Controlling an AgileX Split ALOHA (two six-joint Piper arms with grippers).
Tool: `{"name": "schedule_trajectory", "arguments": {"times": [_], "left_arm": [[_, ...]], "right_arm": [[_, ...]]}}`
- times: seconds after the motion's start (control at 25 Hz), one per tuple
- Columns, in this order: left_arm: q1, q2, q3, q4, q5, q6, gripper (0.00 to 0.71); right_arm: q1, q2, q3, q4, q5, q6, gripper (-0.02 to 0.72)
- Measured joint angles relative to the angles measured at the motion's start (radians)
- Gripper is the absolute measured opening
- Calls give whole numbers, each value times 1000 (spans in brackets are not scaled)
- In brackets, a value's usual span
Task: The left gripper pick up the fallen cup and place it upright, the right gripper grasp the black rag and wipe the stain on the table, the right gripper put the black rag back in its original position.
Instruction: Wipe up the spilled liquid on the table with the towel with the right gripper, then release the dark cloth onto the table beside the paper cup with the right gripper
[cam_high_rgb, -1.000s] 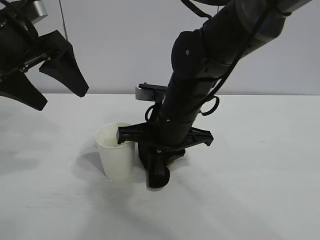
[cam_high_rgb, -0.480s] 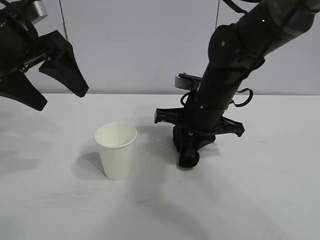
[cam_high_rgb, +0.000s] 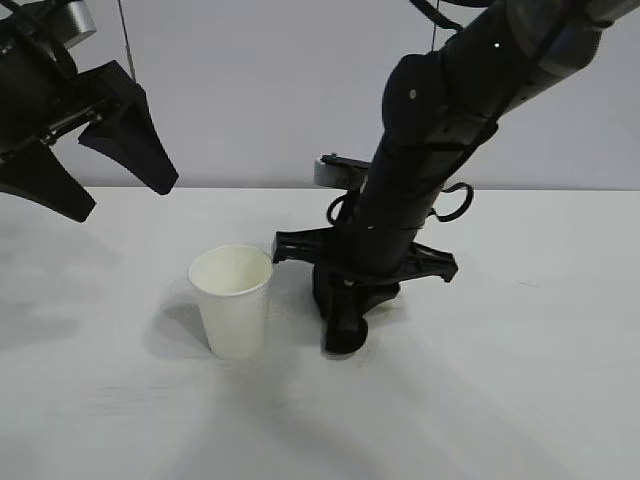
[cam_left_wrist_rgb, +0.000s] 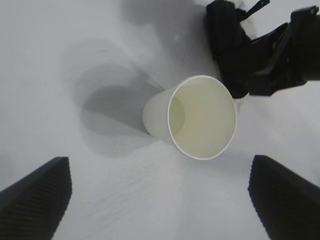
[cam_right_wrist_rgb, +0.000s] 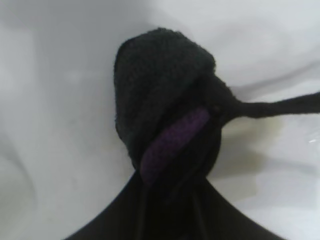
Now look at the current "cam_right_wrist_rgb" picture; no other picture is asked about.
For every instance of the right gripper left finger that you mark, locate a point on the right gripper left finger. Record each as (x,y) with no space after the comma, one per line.
(112,215)

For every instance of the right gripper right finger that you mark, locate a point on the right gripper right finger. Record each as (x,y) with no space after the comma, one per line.
(220,220)

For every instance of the black and purple cloth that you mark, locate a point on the black and purple cloth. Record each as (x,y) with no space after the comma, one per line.
(162,75)

